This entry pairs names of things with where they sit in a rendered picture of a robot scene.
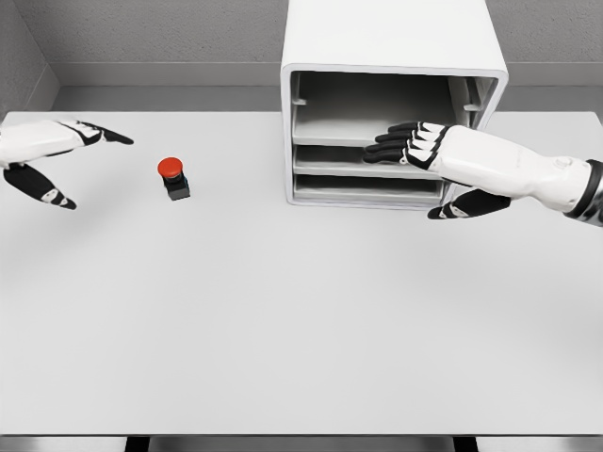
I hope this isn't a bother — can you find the white cabinet drawer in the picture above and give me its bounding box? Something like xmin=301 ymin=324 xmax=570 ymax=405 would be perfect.
xmin=291 ymin=108 xmax=472 ymax=148
xmin=291 ymin=173 xmax=447 ymax=205
xmin=292 ymin=143 xmax=442 ymax=180

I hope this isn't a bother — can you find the red button load switch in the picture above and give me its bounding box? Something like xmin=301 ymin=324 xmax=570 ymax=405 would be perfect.
xmin=156 ymin=156 xmax=192 ymax=203

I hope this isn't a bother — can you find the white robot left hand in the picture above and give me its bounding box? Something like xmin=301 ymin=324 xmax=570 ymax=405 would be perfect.
xmin=0 ymin=119 xmax=135 ymax=212

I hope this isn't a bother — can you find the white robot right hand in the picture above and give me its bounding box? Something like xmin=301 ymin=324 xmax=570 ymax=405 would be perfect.
xmin=362 ymin=121 xmax=534 ymax=221

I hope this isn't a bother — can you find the white tabletop storage cabinet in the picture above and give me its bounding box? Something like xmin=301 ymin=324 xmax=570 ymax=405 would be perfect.
xmin=280 ymin=0 xmax=511 ymax=209

